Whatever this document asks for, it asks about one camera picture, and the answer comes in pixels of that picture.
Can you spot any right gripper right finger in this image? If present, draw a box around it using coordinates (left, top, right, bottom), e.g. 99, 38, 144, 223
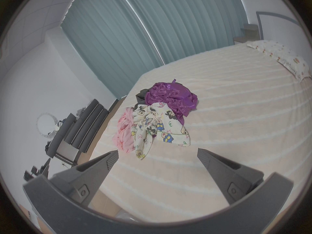
197, 148, 264, 206

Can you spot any black chest of drawers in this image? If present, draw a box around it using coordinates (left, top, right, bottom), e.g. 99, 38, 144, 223
45, 99, 109, 166

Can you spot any grey bedside table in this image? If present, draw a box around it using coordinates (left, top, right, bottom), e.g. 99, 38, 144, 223
234, 25, 259, 44

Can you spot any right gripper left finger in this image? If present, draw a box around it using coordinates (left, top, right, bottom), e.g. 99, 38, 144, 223
52, 150, 119, 207

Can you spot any round white mirror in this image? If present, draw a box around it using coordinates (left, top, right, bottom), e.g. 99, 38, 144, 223
37, 113, 57, 138

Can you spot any white printed pillow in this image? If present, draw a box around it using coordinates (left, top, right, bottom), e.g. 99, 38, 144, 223
247, 40, 312, 83

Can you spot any pink garment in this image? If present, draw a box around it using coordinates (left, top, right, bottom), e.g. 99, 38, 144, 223
112, 107, 137, 155

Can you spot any bed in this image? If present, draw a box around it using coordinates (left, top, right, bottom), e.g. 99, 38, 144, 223
86, 11, 312, 220

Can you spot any white printed pyjama top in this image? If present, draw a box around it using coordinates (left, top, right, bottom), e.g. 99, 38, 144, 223
130, 102, 192, 160

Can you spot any purple satin garment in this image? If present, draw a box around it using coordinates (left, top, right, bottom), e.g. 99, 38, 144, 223
145, 79, 198, 125

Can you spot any dark grey garment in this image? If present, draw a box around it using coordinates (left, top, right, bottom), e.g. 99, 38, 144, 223
136, 88, 150, 105

